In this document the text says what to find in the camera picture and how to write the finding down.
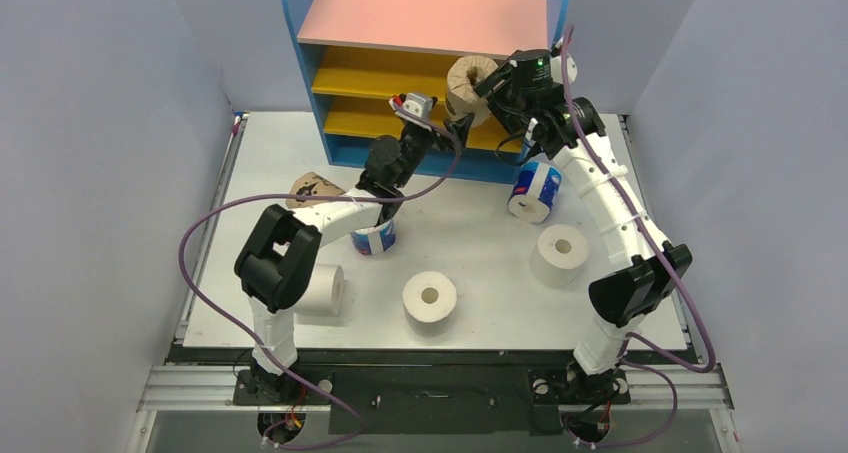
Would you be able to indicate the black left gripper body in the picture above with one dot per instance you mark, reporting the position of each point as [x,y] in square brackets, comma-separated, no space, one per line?
[416,146]

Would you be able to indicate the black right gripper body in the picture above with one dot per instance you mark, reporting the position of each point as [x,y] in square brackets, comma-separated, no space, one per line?
[497,81]

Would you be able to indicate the brown printed paper roll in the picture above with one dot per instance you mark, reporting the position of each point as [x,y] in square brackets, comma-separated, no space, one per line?
[312,184]

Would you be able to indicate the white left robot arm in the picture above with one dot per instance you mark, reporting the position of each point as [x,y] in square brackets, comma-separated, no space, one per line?
[278,259]

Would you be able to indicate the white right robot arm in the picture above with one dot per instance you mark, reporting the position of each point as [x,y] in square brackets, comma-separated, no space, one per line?
[645,262]

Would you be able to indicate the blue shelf with coloured boards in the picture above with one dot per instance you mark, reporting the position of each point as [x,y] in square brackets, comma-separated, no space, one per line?
[354,55]

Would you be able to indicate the blue wrapped roll right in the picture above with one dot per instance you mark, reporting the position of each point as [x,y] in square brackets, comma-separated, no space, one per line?
[534,192]

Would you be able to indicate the blue wrapped roll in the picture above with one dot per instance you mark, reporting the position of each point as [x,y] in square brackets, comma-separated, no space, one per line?
[534,192]
[374,240]

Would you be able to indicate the blue wrapped roll left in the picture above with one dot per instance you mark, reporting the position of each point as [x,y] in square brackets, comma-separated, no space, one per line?
[374,240]

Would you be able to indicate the white roll centre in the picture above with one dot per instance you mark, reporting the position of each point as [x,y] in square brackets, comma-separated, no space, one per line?
[429,297]

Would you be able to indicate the white roll right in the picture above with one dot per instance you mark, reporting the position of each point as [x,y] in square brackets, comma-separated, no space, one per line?
[558,255]

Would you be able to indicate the white roll lying left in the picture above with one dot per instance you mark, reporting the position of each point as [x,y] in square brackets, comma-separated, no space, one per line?
[324,292]

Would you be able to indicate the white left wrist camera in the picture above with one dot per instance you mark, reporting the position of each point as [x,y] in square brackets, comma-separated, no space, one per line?
[413,106]

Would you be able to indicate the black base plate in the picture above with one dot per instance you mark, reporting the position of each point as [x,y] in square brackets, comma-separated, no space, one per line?
[421,392]

